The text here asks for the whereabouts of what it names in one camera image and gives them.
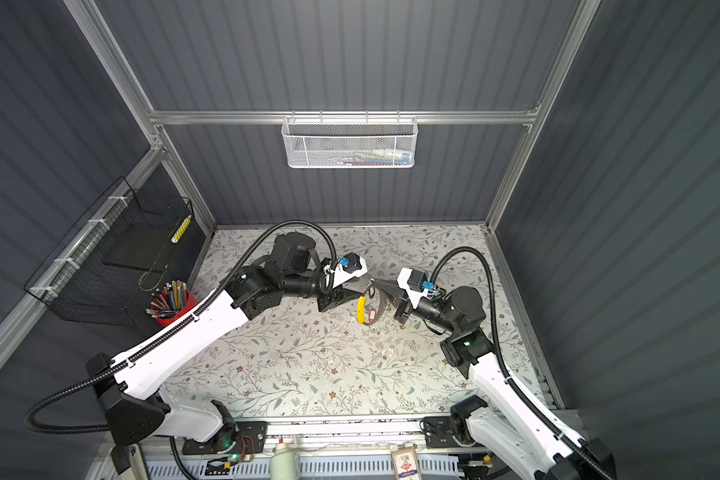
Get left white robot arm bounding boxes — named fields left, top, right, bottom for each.
left=96, top=232, right=368, bottom=453

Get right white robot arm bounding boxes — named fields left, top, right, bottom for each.
left=372, top=280, right=617, bottom=479

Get red pencil cup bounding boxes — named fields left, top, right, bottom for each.
left=145, top=280, right=199, bottom=327

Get playing card box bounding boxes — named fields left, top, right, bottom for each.
left=390, top=445, right=423, bottom=480

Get yellow marker in basket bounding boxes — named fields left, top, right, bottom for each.
left=170, top=214, right=192, bottom=244

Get white bottle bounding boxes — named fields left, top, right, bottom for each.
left=269, top=439, right=300, bottom=480

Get black stapler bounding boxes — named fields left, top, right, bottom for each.
left=110, top=444, right=150, bottom=480

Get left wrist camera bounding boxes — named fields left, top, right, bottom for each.
left=333, top=253, right=368, bottom=287

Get left black cable conduit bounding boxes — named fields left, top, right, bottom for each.
left=23, top=220, right=338, bottom=480

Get black cable conduit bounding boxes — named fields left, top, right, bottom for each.
left=429, top=247, right=613, bottom=480
left=23, top=220, right=338, bottom=480

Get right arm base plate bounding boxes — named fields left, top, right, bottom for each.
left=419, top=416, right=474, bottom=449

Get white wire mesh basket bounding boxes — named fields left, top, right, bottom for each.
left=281, top=118, right=419, bottom=169

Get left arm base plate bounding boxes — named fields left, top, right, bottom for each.
left=181, top=421, right=269, bottom=456

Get right black cable conduit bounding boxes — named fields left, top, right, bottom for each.
left=429, top=247, right=613, bottom=480

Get black wire basket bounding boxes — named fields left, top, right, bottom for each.
left=24, top=183, right=205, bottom=327

